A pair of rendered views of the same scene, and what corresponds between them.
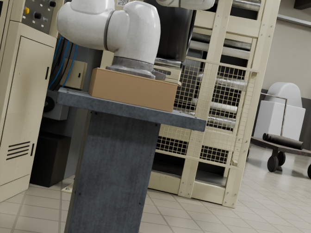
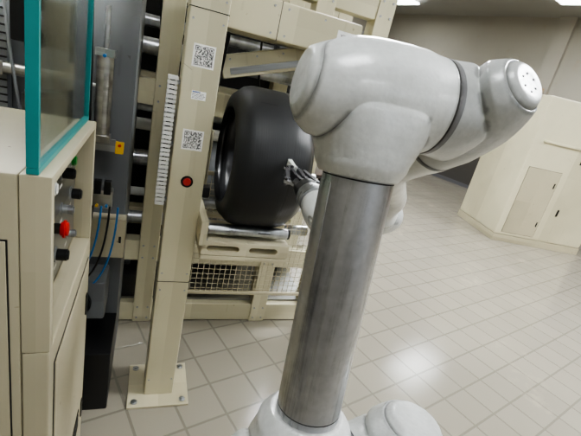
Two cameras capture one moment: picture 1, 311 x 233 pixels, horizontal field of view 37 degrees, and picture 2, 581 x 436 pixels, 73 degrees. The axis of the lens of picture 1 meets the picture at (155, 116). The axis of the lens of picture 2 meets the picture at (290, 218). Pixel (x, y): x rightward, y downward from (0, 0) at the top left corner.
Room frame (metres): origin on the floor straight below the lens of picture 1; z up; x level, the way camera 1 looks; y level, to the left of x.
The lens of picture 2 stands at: (1.42, 0.63, 1.52)
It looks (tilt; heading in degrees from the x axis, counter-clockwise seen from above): 19 degrees down; 332
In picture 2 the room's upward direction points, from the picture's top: 13 degrees clockwise
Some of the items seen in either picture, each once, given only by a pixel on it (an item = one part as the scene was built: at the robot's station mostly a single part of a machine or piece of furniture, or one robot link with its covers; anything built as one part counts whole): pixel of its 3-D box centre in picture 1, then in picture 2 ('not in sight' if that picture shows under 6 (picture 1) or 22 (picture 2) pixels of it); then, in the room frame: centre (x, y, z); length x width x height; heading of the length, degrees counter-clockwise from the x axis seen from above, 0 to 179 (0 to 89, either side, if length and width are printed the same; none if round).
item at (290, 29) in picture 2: not in sight; (287, 27); (3.21, -0.08, 1.71); 0.61 x 0.25 x 0.15; 84
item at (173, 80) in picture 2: not in sight; (167, 142); (2.91, 0.41, 1.19); 0.05 x 0.04 x 0.48; 174
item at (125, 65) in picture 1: (137, 69); not in sight; (1.76, 0.10, 0.78); 0.22 x 0.18 x 0.06; 91
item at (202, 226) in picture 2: not in sight; (199, 214); (2.94, 0.25, 0.90); 0.40 x 0.03 x 0.10; 174
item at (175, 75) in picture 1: (150, 70); (244, 245); (2.78, 0.08, 0.83); 0.36 x 0.09 x 0.06; 84
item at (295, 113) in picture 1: (281, 116); not in sight; (10.47, -2.77, 0.76); 0.85 x 0.70 x 1.52; 102
